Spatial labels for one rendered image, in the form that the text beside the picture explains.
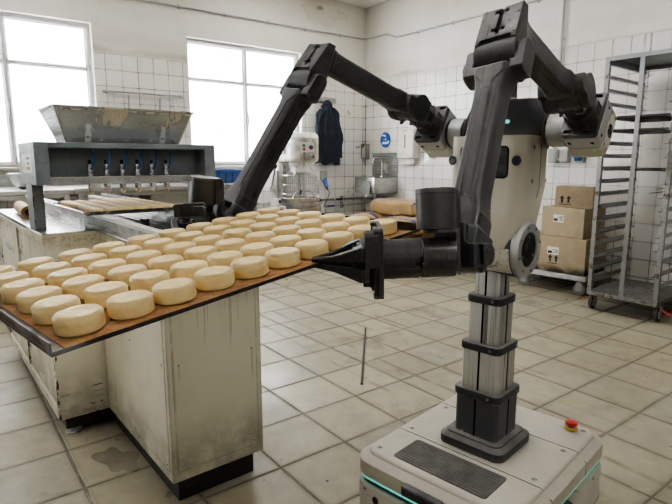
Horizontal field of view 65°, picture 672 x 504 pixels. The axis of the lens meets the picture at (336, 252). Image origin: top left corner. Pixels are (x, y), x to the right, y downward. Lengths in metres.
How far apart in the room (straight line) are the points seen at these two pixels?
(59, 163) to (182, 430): 1.15
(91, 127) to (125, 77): 3.39
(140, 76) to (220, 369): 4.29
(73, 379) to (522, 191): 1.84
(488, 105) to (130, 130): 1.74
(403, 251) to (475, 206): 0.15
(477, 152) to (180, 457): 1.39
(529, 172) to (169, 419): 1.30
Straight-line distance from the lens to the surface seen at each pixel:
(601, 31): 5.31
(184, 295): 0.64
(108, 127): 2.38
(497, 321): 1.60
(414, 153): 6.35
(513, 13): 1.07
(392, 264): 0.74
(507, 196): 1.48
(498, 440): 1.72
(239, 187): 1.24
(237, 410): 1.93
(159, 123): 2.44
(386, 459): 1.66
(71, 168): 2.37
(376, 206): 5.73
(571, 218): 4.83
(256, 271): 0.70
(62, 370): 2.41
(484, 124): 0.92
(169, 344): 1.74
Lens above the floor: 1.11
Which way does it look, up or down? 10 degrees down
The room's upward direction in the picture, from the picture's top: straight up
